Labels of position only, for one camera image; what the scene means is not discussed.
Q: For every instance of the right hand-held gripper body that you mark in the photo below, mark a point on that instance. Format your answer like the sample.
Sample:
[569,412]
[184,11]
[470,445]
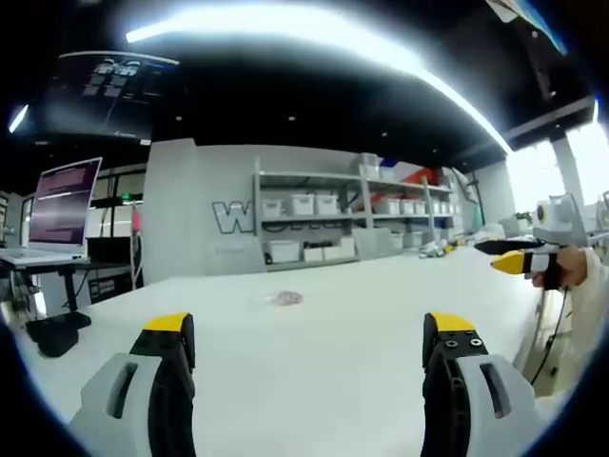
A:
[557,224]

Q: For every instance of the laptop with purple screen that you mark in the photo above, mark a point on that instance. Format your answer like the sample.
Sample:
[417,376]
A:
[59,214]

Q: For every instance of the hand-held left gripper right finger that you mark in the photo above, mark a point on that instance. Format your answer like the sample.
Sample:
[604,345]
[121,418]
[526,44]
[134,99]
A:
[468,381]

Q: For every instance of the black desk stand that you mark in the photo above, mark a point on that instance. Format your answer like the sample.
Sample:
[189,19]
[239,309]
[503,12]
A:
[47,285]

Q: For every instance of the grey metal storage shelf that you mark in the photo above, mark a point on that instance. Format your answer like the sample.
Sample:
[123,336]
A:
[354,214]

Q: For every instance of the person's right hand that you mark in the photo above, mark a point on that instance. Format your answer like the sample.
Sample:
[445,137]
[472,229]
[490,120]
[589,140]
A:
[573,266]

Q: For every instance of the clear resealable bag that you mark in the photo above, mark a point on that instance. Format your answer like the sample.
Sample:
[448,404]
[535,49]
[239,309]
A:
[281,298]

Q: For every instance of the black desk foot base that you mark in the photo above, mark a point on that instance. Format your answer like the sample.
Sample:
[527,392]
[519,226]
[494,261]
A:
[54,333]

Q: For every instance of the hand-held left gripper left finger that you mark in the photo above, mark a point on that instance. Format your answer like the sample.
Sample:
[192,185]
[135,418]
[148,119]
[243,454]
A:
[143,381]

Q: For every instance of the white storage bin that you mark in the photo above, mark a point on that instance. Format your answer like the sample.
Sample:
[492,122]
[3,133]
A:
[283,251]
[327,204]
[303,204]
[272,208]

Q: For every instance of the long ceiling light strip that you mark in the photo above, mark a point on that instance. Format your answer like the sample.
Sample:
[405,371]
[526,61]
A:
[333,62]

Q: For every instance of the hanging dark display screen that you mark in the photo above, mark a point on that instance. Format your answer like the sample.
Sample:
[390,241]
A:
[102,97]

